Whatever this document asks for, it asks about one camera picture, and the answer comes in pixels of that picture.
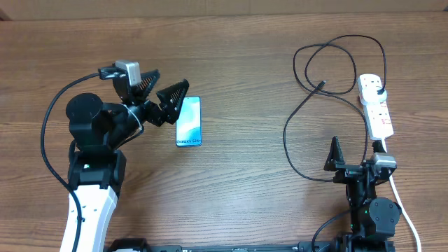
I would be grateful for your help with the white power strip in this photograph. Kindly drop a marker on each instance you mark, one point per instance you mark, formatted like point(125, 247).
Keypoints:
point(377, 115)

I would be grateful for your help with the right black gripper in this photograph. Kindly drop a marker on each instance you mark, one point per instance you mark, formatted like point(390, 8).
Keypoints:
point(346, 171)

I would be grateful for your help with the Samsung Galaxy smartphone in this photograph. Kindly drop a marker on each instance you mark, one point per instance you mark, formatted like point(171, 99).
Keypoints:
point(189, 123)

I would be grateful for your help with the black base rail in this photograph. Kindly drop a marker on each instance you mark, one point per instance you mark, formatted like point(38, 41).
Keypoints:
point(140, 244)

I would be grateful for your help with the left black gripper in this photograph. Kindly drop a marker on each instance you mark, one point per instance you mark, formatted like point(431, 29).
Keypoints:
point(155, 115)

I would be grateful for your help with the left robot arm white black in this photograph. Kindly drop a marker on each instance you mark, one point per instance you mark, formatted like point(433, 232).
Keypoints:
point(96, 163)

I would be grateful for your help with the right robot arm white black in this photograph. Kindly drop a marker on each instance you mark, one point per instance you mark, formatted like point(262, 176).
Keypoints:
point(373, 218)

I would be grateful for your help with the white charger plug adapter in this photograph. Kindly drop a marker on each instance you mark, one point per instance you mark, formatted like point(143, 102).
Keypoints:
point(372, 96)

